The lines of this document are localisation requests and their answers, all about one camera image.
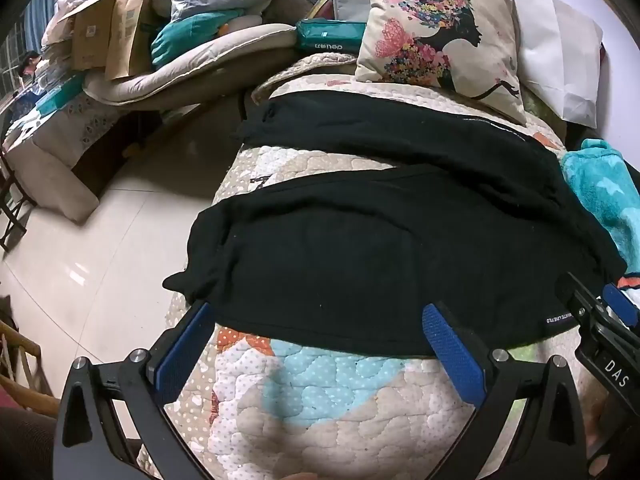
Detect beige padded mattress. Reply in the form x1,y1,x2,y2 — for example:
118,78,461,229
82,22,298,108

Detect teal tissue pack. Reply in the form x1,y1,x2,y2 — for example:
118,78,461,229
35,74,83,113

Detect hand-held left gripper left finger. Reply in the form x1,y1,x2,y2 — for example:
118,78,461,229
52,301,217,480

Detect black pants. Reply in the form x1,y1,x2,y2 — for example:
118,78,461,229
162,89,628,358

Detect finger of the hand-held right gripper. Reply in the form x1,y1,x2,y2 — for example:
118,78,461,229
562,271,609,332
602,283,640,332

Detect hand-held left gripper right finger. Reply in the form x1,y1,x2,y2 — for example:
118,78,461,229
422,301,589,480

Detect teal packet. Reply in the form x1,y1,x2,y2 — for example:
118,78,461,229
295,18,368,54

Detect teal plush toy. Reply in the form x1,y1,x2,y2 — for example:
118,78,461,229
150,12,246,68

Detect light wooden rack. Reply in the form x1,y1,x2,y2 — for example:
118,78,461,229
0,320,61,416

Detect brown paper bag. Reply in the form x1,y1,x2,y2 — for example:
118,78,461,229
104,0,161,81

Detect dark wooden chair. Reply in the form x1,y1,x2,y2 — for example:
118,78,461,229
0,150,38,253

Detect floral print cushion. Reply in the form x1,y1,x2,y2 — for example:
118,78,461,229
355,0,528,127

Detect teal star blanket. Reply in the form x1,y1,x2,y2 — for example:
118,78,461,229
560,137,640,311

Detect white paper bag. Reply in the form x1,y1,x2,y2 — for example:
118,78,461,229
510,0,605,128

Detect heart patterned quilt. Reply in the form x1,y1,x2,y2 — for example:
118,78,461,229
137,52,640,480

